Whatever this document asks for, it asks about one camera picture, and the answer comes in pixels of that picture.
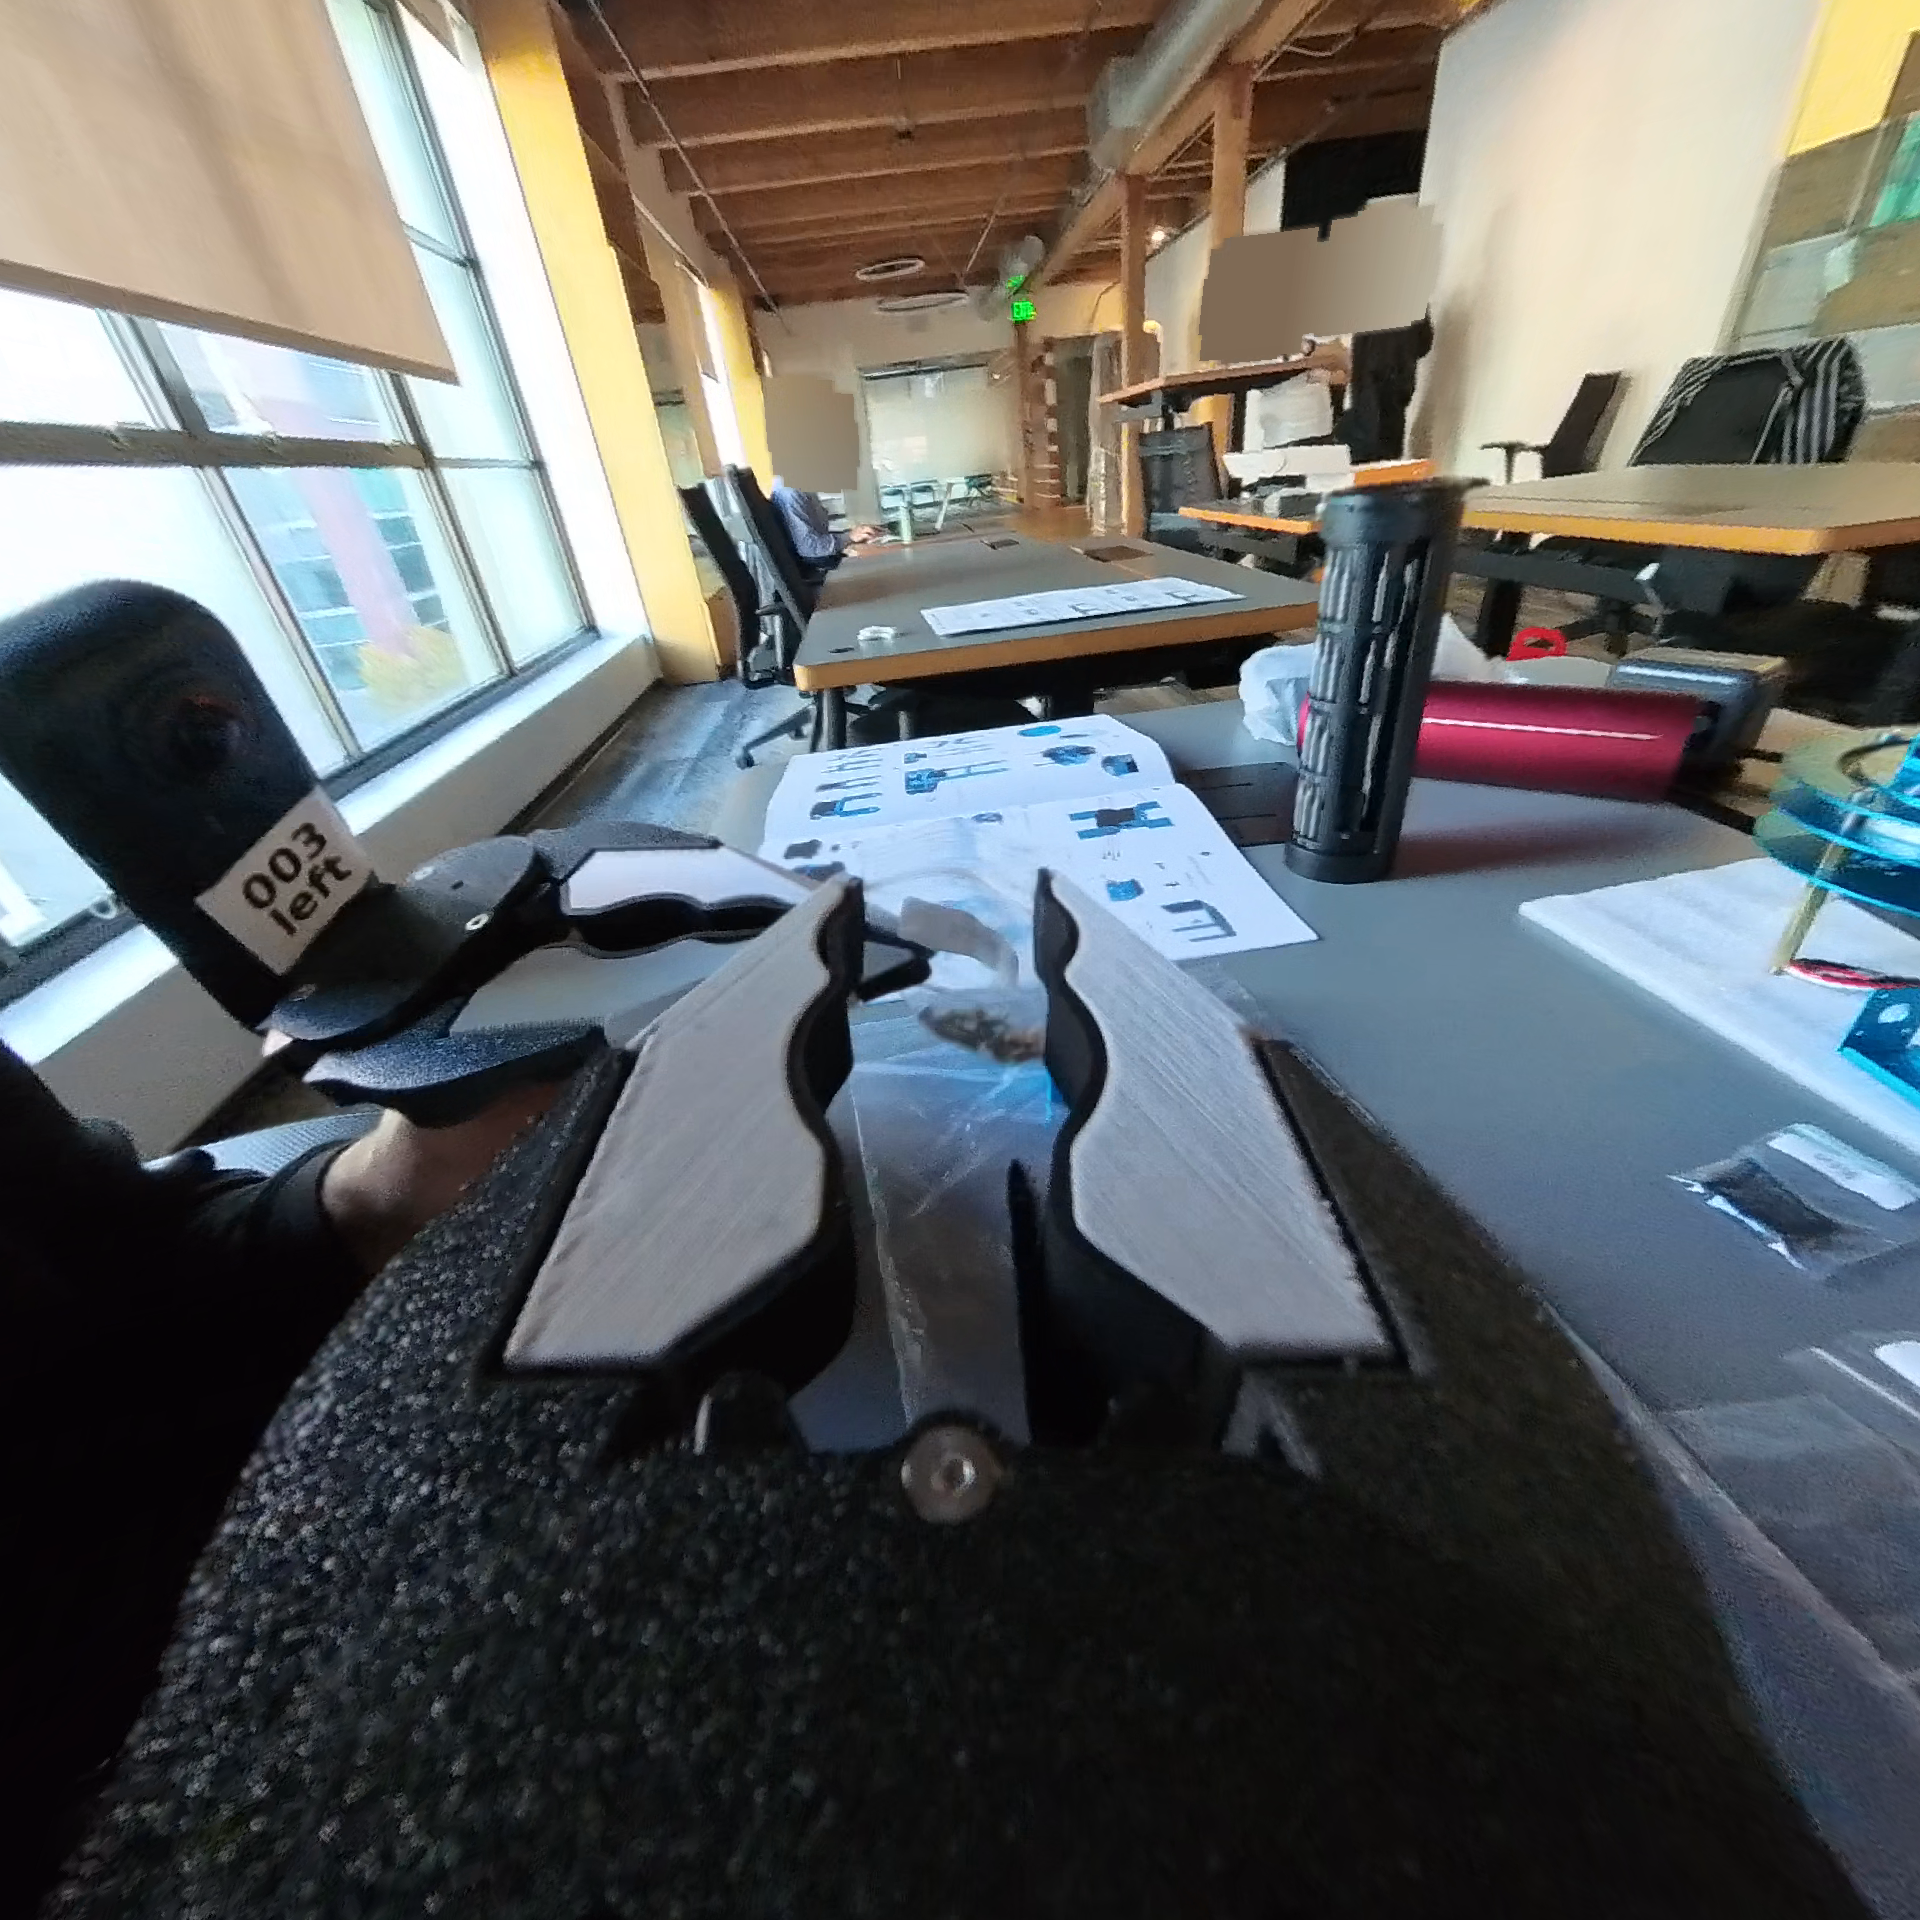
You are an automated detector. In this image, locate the large window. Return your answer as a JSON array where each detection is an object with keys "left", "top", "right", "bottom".
[{"left": 0, "top": 0, "right": 604, "bottom": 968}]

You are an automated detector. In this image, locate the clear bag with blue disc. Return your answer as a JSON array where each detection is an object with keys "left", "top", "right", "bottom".
[{"left": 840, "top": 1035, "right": 1098, "bottom": 1433}]

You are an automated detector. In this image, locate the black cylindrical bit holder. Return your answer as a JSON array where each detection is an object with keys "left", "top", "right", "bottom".
[{"left": 1285, "top": 478, "right": 1486, "bottom": 885}]

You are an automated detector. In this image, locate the wooden standing desk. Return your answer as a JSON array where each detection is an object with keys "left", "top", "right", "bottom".
[{"left": 1098, "top": 355, "right": 1357, "bottom": 409}]

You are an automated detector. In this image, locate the white plastic bag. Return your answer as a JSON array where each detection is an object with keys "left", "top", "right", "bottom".
[{"left": 1239, "top": 613, "right": 1520, "bottom": 747}]

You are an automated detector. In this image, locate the person's left forearm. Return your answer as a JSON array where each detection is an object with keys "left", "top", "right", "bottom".
[{"left": 0, "top": 1035, "right": 366, "bottom": 1848}]

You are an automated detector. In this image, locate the dark grey box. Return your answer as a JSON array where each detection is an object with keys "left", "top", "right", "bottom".
[{"left": 1613, "top": 653, "right": 1796, "bottom": 771}]

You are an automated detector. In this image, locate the red metal cylinder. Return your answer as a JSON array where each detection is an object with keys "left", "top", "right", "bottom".
[{"left": 1419, "top": 674, "right": 1700, "bottom": 806}]

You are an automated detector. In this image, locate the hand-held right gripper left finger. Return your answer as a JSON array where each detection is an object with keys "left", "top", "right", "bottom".
[{"left": 500, "top": 876, "right": 871, "bottom": 1379}]

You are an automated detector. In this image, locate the black office chair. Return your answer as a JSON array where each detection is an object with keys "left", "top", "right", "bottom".
[
  {"left": 1483, "top": 370, "right": 1633, "bottom": 487},
  {"left": 674, "top": 478, "right": 818, "bottom": 771},
  {"left": 725, "top": 462, "right": 832, "bottom": 631}
]

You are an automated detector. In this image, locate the printed instruction sheet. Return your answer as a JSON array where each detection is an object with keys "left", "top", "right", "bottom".
[
  {"left": 757, "top": 711, "right": 1323, "bottom": 967},
  {"left": 918, "top": 579, "right": 1246, "bottom": 640}
]

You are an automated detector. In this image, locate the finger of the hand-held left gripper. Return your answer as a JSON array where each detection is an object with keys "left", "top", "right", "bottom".
[{"left": 563, "top": 842, "right": 823, "bottom": 955}]

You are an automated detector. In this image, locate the wooden edged desk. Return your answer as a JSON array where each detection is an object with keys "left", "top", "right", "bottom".
[
  {"left": 792, "top": 527, "right": 1327, "bottom": 695},
  {"left": 1179, "top": 462, "right": 1920, "bottom": 558}
]

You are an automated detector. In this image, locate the grey desk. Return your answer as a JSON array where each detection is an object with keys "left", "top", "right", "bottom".
[{"left": 141, "top": 699, "right": 1920, "bottom": 1920}]

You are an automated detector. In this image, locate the silver ceiling duct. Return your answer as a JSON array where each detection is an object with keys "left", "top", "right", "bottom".
[{"left": 1088, "top": 0, "right": 1281, "bottom": 184}]

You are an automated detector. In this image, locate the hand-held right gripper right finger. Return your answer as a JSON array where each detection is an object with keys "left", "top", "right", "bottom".
[{"left": 1029, "top": 869, "right": 1406, "bottom": 1376}]

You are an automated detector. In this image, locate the blue acrylic turntable base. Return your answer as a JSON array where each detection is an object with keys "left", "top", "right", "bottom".
[{"left": 1751, "top": 729, "right": 1920, "bottom": 981}]

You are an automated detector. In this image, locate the white foam sheet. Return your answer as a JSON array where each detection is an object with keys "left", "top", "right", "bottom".
[{"left": 1517, "top": 852, "right": 1920, "bottom": 1160}]

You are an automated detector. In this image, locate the person's left hand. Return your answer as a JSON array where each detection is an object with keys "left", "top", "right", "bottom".
[{"left": 321, "top": 1059, "right": 592, "bottom": 1281}]

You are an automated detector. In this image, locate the small clear screw bag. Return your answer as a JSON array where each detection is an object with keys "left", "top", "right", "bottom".
[{"left": 848, "top": 892, "right": 1052, "bottom": 1060}]

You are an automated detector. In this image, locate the beige window blind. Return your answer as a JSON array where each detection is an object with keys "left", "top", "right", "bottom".
[{"left": 0, "top": 0, "right": 458, "bottom": 386}]

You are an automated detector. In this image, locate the small bag of black parts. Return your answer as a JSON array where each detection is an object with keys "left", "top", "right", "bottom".
[{"left": 1669, "top": 1124, "right": 1920, "bottom": 1281}]

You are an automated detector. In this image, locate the chair with striped jacket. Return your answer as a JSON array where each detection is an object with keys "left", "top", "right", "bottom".
[{"left": 1628, "top": 337, "right": 1871, "bottom": 470}]

